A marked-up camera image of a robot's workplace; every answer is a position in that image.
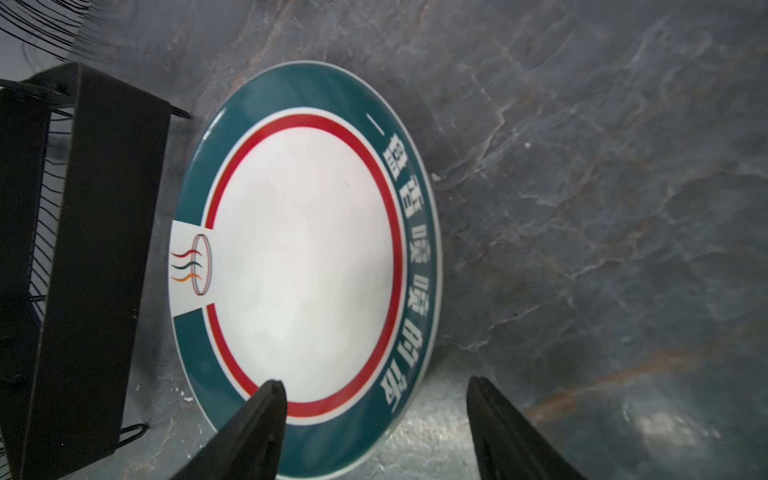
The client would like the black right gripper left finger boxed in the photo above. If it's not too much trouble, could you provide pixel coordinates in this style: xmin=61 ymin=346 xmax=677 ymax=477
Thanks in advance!
xmin=174 ymin=380 xmax=287 ymax=479

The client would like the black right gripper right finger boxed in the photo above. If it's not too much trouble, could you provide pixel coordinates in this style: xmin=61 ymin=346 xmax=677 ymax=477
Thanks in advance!
xmin=466 ymin=376 xmax=584 ymax=480

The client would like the green red rimmed plate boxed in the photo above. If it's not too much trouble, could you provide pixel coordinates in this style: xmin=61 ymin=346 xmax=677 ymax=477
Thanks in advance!
xmin=168 ymin=61 xmax=443 ymax=479

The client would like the black wire dish rack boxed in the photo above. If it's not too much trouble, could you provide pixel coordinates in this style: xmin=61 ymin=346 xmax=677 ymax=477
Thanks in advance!
xmin=1 ymin=63 xmax=179 ymax=479

